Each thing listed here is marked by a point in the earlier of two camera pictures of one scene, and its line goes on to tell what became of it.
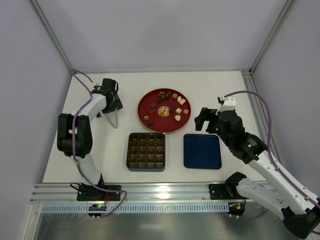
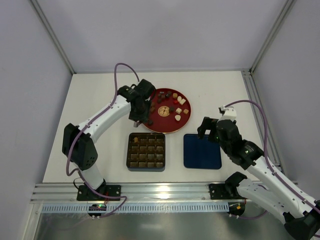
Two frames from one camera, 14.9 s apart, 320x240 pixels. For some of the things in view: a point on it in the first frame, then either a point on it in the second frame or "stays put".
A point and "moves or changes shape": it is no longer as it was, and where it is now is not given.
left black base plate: [91, 192] stays put
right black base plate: [221, 191] stays put
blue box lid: [202, 151] stays put
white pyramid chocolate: [178, 110] stays put
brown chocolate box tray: [146, 152] stays put
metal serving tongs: [112, 116] moves or changes shape
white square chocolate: [182, 101] stays put
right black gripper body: [208, 117] → [208, 125]
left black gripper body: [113, 106] → [138, 117]
